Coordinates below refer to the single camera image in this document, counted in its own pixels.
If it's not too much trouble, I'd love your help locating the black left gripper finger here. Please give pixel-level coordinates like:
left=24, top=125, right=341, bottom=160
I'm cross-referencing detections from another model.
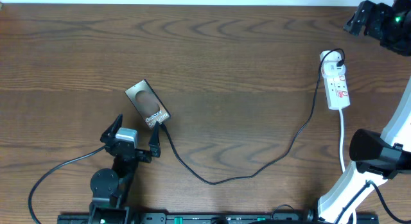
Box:
left=101, top=114, right=123, bottom=140
left=148, top=121, right=161, bottom=158

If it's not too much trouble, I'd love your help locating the Galaxy S25 Ultra smartphone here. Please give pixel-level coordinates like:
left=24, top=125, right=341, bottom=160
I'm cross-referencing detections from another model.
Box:
left=125, top=79, right=171, bottom=129

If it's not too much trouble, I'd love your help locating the black USB charging cable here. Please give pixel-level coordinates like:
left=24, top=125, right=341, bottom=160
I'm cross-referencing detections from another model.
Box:
left=159, top=48, right=346, bottom=186

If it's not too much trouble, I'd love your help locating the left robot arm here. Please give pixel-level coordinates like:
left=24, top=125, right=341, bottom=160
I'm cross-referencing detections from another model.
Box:
left=87, top=114, right=161, bottom=224

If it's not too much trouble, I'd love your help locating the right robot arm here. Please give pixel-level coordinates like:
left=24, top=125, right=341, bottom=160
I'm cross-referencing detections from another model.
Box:
left=306, top=0, right=410, bottom=223

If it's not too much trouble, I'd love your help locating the white power strip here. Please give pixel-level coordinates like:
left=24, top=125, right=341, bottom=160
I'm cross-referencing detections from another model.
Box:
left=320, top=50, right=350, bottom=110

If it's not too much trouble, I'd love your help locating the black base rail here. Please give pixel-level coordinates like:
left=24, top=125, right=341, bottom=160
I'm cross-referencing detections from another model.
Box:
left=57, top=212, right=380, bottom=224

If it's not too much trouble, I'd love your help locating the white power strip cord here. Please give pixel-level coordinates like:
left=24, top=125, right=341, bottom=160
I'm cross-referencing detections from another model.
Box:
left=338, top=108, right=358, bottom=224

